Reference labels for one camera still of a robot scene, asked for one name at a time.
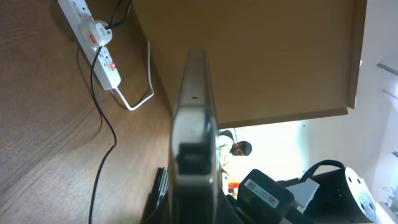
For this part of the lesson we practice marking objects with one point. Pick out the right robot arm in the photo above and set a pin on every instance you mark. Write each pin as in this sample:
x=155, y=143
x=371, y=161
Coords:
x=342, y=197

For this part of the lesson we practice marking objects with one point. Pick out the brown partition board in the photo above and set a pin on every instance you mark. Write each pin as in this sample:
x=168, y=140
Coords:
x=270, y=61

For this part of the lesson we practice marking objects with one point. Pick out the white power strip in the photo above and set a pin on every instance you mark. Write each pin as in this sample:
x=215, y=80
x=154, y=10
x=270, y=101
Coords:
x=76, y=12

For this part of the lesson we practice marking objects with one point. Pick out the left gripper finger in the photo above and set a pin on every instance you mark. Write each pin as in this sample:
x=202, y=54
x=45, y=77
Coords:
x=158, y=192

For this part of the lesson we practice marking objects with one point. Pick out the white USB wall charger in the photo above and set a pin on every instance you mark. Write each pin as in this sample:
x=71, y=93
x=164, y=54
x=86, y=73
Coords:
x=95, y=33

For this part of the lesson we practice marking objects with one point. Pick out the person in background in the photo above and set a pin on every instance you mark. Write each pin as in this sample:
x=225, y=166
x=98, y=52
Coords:
x=228, y=149

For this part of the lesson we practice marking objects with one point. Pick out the black smartphone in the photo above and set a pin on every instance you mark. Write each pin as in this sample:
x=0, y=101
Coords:
x=192, y=155

